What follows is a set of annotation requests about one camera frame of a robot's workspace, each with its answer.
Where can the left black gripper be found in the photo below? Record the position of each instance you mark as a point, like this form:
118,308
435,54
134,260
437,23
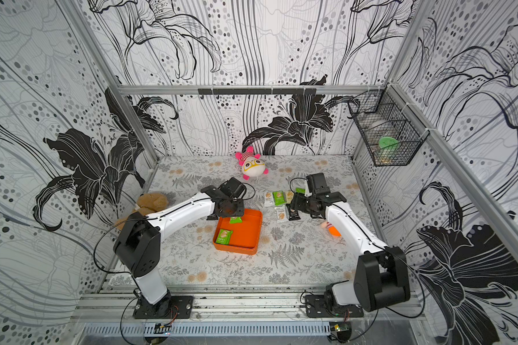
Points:
239,212

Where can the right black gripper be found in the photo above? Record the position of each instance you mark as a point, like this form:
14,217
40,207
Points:
296,206

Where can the white back cookie packet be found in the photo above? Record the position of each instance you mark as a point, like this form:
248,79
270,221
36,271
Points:
281,214

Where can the white cookie packet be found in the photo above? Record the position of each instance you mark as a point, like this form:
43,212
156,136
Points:
268,199
281,214

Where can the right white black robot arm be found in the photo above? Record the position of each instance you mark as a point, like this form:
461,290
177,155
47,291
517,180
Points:
381,275

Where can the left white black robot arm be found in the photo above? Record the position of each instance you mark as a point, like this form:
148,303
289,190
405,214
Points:
139,246

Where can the orange storage box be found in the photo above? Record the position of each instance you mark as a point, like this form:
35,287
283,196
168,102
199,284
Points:
245,237

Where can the green front cookie packet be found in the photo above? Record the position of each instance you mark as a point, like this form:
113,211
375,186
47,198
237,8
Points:
224,237

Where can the orange striped black-haired plush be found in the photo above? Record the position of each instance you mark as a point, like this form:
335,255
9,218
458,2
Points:
330,228

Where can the white pink owl plush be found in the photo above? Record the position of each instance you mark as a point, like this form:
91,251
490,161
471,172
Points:
251,163

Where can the tan teddy bear plush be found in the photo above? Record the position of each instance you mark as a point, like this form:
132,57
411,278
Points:
147,203

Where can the green lidded cup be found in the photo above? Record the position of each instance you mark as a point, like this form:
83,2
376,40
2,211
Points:
387,149

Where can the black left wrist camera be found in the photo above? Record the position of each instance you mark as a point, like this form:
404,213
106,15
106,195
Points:
232,189

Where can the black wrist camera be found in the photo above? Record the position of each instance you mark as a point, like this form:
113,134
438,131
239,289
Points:
317,184
232,189

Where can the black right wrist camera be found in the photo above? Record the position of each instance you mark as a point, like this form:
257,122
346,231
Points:
317,184

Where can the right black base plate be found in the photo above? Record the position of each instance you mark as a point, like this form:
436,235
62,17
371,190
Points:
317,307

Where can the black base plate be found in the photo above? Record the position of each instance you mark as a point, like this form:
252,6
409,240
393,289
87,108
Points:
317,307
169,307

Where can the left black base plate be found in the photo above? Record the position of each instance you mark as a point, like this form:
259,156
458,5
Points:
169,307

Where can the black wire basket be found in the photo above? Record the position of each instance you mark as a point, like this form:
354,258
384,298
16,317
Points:
386,114

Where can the horizontal aluminium back rail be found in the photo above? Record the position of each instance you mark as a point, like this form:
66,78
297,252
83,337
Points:
245,90

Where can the white slotted cable duct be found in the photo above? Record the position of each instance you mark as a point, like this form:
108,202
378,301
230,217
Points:
215,329

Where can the aluminium corner frame post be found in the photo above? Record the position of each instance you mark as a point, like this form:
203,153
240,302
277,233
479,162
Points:
72,12

